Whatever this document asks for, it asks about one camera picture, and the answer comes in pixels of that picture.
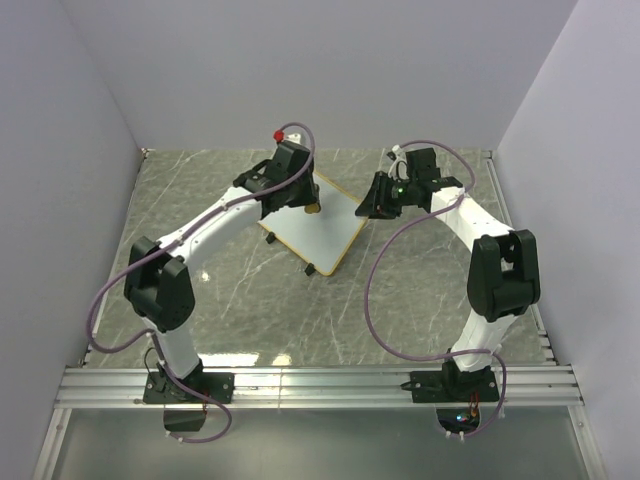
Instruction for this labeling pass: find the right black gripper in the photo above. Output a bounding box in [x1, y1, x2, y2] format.
[354, 171, 418, 221]

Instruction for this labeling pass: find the yellow bone-shaped eraser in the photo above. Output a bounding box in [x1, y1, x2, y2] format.
[304, 203, 321, 214]

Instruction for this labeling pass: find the yellow framed whiteboard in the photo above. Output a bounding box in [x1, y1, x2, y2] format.
[259, 173, 366, 276]

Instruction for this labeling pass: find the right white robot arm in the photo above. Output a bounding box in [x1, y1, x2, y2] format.
[356, 171, 540, 400]

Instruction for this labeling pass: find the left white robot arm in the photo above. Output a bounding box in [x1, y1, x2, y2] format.
[124, 157, 319, 402]

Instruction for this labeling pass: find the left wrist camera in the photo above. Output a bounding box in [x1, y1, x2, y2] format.
[265, 130, 310, 184]

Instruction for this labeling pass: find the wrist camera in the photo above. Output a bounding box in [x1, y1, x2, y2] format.
[387, 145, 441, 182]
[265, 130, 310, 184]

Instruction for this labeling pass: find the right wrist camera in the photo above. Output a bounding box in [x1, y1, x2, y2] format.
[387, 145, 441, 182]

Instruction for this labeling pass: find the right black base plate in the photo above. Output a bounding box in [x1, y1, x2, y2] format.
[400, 370, 500, 404]

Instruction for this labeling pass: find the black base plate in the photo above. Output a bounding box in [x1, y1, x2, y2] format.
[400, 370, 500, 404]
[142, 371, 235, 404]

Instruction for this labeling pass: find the aluminium mounting rail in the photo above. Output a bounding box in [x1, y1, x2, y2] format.
[54, 365, 584, 410]

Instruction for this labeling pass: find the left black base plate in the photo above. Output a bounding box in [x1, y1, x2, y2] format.
[142, 371, 235, 404]

